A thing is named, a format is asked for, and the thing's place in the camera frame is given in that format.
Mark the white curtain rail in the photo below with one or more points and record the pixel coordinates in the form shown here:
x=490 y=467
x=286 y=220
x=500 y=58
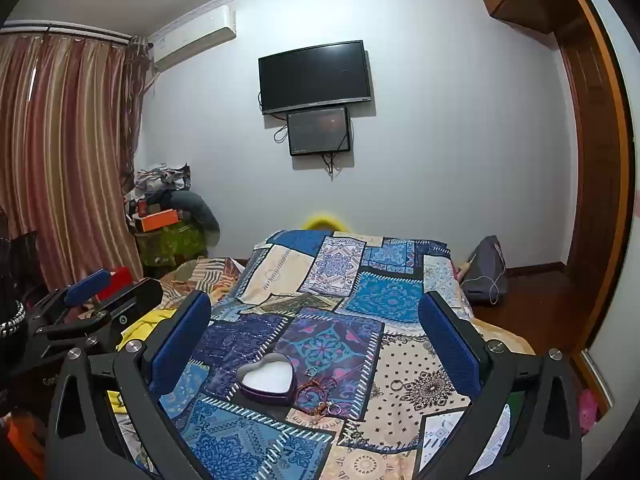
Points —
x=65 y=30

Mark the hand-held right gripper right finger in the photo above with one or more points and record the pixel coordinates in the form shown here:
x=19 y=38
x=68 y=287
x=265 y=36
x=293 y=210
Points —
x=445 y=345

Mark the person's left forearm orange sleeve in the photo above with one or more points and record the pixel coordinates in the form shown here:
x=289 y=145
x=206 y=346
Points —
x=25 y=442

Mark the pile of bags and clothes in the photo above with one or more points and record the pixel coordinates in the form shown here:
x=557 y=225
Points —
x=157 y=182

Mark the orange box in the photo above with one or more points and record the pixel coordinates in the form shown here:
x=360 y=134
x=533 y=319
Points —
x=159 y=220

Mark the heart-shaped purple tin box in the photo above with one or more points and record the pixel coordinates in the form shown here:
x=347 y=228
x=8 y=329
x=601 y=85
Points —
x=265 y=382

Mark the yellow duck blanket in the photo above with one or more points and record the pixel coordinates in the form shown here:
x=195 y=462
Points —
x=145 y=322

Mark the pink object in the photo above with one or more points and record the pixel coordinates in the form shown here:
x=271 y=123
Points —
x=589 y=410

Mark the small black wall monitor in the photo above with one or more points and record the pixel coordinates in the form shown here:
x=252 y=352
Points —
x=319 y=131

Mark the white air conditioner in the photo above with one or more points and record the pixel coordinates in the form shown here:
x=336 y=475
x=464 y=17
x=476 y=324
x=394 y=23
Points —
x=192 y=40

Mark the yellow plastic object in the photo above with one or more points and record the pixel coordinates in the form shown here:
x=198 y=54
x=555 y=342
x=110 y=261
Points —
x=325 y=222

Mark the red box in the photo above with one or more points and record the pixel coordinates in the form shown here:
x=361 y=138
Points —
x=117 y=282

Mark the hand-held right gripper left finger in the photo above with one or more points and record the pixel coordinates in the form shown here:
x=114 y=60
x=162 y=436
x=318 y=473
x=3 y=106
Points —
x=180 y=340

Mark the striped pink curtain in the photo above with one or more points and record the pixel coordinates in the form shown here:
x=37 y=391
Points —
x=65 y=160

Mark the orange striped blanket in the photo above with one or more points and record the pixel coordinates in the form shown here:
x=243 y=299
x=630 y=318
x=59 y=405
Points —
x=200 y=275

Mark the green patterned box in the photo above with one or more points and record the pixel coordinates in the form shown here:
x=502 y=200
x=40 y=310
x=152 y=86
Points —
x=170 y=247

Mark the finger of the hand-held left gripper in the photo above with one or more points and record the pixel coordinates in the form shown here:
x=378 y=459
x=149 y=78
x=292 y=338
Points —
x=132 y=300
x=87 y=282

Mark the grey printed sheet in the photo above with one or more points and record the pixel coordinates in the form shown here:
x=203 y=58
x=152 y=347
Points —
x=127 y=435

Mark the large black wall television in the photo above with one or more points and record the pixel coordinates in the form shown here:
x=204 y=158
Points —
x=315 y=77

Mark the grey bag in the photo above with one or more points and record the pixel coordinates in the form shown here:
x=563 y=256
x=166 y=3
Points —
x=485 y=270

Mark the blue patchwork blanket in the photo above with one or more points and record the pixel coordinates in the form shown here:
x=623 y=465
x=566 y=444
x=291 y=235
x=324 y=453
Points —
x=320 y=300

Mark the dark grey pillow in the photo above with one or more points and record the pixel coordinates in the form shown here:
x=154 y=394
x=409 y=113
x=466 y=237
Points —
x=197 y=210

